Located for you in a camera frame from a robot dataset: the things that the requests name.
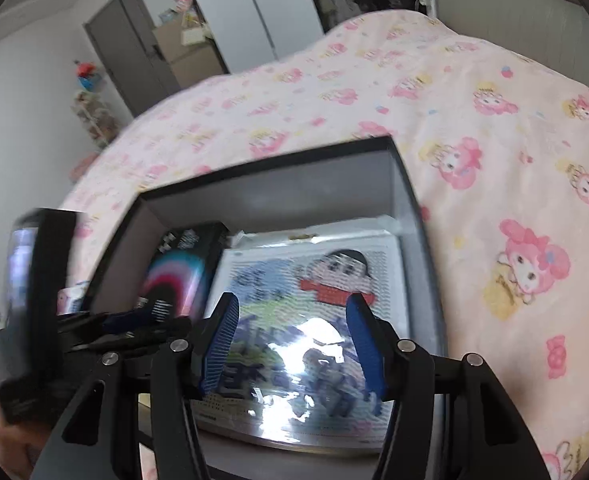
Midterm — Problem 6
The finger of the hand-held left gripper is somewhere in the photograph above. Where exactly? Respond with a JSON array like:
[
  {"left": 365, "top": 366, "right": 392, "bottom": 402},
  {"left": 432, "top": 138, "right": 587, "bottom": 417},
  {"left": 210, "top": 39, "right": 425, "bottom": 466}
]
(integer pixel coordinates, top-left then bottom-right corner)
[{"left": 57, "top": 307, "right": 195, "bottom": 361}]

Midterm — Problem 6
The white shelf rack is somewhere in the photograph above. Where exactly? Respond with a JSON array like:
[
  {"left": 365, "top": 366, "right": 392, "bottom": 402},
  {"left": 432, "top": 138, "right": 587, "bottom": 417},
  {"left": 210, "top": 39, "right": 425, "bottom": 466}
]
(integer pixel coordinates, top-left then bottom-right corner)
[{"left": 72, "top": 90, "right": 122, "bottom": 150}]

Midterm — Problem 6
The grey padded headboard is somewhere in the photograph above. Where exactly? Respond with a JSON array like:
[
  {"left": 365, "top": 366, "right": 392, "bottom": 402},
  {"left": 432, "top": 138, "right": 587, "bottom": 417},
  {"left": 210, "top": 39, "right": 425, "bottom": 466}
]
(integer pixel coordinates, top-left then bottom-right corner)
[{"left": 427, "top": 0, "right": 589, "bottom": 106}]

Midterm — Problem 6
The pink plush pile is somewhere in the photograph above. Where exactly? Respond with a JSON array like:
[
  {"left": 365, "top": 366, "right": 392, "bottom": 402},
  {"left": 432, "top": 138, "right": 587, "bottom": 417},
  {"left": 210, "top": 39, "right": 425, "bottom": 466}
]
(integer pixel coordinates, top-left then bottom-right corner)
[{"left": 68, "top": 152, "right": 99, "bottom": 182}]

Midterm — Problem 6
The pink printed blanket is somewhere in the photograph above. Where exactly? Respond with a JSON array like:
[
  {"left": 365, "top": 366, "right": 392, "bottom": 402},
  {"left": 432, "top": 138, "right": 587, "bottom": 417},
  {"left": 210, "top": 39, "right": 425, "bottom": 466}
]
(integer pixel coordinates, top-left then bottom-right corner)
[{"left": 0, "top": 7, "right": 589, "bottom": 480}]

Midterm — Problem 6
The black cardboard box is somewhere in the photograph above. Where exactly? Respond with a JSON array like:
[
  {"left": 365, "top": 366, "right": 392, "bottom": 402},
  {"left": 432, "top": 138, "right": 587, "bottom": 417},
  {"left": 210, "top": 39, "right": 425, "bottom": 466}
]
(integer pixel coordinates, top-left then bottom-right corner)
[{"left": 82, "top": 135, "right": 450, "bottom": 480}]

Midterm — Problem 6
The grey door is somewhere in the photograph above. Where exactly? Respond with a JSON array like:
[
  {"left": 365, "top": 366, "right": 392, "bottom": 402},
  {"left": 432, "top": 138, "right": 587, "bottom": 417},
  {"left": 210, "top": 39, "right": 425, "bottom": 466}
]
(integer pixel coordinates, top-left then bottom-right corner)
[{"left": 84, "top": 0, "right": 182, "bottom": 118}]

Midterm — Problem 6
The cartoon print packet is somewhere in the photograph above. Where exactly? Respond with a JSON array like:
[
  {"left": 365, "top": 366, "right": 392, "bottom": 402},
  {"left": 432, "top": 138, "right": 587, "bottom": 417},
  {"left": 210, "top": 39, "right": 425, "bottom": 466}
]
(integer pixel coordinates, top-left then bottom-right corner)
[{"left": 194, "top": 232, "right": 410, "bottom": 448}]

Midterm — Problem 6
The white wardrobe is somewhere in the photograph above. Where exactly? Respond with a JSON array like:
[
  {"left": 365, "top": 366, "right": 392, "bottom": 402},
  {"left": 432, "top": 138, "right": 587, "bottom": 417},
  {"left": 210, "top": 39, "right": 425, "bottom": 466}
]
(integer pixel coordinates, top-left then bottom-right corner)
[{"left": 177, "top": 0, "right": 325, "bottom": 73}]

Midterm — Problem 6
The red and blue toy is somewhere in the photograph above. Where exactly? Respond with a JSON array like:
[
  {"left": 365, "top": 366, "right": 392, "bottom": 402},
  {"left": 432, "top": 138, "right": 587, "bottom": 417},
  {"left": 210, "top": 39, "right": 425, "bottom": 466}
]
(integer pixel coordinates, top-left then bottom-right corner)
[{"left": 73, "top": 59, "right": 103, "bottom": 92}]

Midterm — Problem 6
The person's left hand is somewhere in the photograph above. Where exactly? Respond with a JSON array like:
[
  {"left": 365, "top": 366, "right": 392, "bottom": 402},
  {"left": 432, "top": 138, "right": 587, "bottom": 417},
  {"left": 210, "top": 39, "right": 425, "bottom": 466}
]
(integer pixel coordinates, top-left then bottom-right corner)
[{"left": 0, "top": 400, "right": 45, "bottom": 480}]

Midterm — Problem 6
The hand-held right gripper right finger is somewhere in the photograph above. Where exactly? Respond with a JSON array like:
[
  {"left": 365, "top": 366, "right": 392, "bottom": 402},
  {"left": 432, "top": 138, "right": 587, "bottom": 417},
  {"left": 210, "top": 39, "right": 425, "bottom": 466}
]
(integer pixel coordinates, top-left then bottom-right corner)
[{"left": 345, "top": 291, "right": 550, "bottom": 480}]

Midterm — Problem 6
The black packet with purple ring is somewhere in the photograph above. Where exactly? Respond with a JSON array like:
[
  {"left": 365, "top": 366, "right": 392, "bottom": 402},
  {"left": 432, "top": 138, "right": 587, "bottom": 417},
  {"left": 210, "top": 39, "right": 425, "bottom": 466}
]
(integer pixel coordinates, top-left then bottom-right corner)
[{"left": 137, "top": 221, "right": 230, "bottom": 321}]

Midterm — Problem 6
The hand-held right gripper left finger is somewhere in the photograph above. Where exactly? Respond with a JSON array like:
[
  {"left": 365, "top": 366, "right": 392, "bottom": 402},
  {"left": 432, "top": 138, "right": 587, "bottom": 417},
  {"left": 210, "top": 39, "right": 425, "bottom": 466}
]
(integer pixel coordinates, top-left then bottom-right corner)
[{"left": 29, "top": 291, "right": 241, "bottom": 480}]

